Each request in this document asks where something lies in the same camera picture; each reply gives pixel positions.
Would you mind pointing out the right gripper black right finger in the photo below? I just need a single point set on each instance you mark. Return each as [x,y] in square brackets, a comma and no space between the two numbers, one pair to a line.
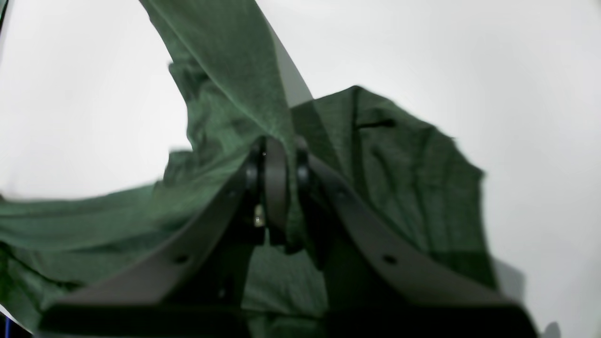
[378,285]

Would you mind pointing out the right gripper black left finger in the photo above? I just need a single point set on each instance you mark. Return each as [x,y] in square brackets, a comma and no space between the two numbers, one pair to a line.
[192,285]

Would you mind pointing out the dark green long-sleeve shirt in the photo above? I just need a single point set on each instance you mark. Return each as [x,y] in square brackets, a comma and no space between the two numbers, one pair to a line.
[224,64]

